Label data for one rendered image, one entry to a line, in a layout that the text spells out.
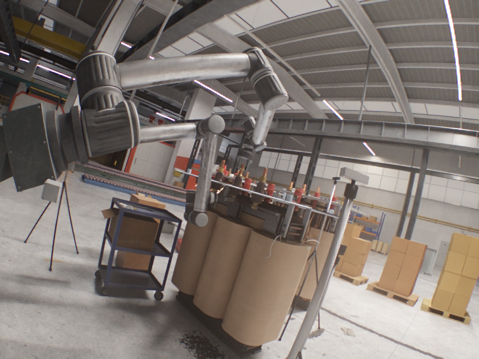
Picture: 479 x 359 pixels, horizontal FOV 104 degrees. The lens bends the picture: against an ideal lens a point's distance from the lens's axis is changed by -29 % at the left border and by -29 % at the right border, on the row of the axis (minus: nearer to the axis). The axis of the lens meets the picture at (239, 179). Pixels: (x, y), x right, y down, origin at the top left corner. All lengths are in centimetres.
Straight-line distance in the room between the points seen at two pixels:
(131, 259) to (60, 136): 247
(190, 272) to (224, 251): 54
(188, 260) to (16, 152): 201
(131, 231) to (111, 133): 160
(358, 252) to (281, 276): 467
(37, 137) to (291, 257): 169
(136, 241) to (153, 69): 172
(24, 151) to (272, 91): 115
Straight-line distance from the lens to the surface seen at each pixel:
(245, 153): 224
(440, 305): 616
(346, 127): 1118
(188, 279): 266
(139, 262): 337
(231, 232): 219
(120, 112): 104
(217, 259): 228
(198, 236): 254
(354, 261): 653
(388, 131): 1050
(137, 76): 123
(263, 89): 141
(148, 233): 256
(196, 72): 132
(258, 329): 211
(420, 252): 620
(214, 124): 200
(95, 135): 102
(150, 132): 206
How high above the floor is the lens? 133
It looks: 3 degrees up
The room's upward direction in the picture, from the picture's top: 17 degrees clockwise
